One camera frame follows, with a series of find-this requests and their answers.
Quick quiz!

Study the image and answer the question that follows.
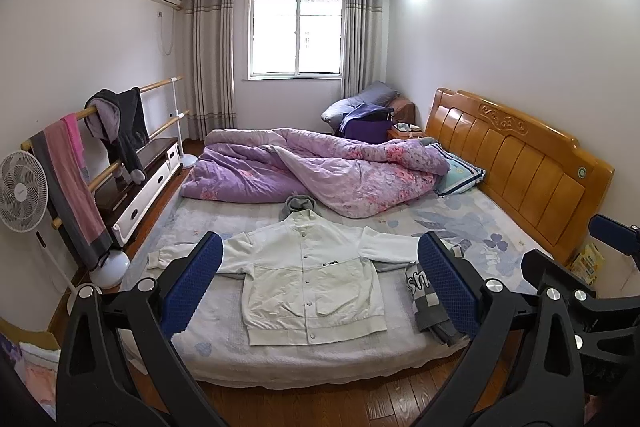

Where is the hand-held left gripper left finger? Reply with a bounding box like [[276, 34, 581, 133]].
[[55, 231, 226, 427]]

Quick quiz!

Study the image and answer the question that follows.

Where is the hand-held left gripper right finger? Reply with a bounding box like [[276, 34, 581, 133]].
[[416, 231, 589, 427]]

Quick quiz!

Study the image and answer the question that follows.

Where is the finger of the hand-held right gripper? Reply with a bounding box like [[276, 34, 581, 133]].
[[520, 248, 598, 299], [589, 213, 640, 256]]

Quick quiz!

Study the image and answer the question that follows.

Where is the grey white checkered cardigan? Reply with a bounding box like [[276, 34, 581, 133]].
[[404, 244, 472, 349]]

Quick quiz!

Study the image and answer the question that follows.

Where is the white button jacket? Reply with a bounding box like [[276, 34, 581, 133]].
[[147, 209, 419, 348]]

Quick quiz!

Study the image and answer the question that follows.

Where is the yellow packet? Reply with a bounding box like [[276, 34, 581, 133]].
[[570, 241, 605, 286]]

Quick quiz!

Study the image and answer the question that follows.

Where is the wooden bed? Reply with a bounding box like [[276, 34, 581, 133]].
[[117, 88, 616, 384]]

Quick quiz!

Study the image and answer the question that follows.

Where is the dark-topped white cabinet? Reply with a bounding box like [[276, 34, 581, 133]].
[[95, 137, 182, 246]]

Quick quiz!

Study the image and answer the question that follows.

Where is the blue striped pillow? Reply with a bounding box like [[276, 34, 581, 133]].
[[432, 142, 487, 198]]

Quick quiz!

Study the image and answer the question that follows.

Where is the pale floral bed sheet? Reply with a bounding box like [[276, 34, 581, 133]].
[[120, 194, 554, 381]]

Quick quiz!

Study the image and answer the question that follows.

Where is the grey hooded garment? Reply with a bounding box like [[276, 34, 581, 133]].
[[280, 194, 321, 223]]

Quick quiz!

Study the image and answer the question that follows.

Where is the grey-edged pink towel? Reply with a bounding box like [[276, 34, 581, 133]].
[[29, 119, 115, 271]]

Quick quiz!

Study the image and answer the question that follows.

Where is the wooden nightstand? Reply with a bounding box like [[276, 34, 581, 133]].
[[387, 127, 426, 142]]

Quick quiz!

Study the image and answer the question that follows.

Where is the large cardboard box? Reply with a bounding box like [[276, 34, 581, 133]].
[[0, 316, 64, 423]]

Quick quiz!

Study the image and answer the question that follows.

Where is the dark jacket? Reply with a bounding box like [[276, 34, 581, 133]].
[[84, 87, 150, 186]]

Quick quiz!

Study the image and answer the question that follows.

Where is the purple floral quilt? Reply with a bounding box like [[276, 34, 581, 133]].
[[180, 127, 450, 219]]

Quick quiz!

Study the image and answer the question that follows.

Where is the dark purple cloth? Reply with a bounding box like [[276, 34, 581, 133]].
[[340, 103, 395, 143]]

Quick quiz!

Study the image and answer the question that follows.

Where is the pink folded cloth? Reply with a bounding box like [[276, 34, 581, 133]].
[[22, 363, 57, 404]]

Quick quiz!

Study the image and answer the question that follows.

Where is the brown chair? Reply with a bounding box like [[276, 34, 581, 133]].
[[390, 96, 417, 130]]

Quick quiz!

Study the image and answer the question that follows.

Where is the bright pink cloth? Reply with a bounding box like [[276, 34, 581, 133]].
[[61, 113, 86, 156]]

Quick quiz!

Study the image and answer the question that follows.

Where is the white standing fan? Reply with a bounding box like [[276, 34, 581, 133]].
[[0, 150, 79, 304]]

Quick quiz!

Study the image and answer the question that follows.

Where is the blue-grey pillow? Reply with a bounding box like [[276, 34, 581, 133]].
[[321, 81, 401, 128]]

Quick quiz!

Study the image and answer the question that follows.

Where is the wooden bar rack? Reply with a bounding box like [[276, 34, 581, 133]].
[[21, 77, 199, 294]]

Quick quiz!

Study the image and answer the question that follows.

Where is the grey striped curtain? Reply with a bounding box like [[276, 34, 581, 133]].
[[341, 0, 391, 96], [182, 0, 236, 143]]

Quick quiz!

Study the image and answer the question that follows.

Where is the window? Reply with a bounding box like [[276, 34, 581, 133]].
[[247, 0, 346, 80]]

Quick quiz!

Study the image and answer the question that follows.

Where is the air conditioner cable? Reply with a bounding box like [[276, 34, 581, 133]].
[[158, 9, 176, 56]]

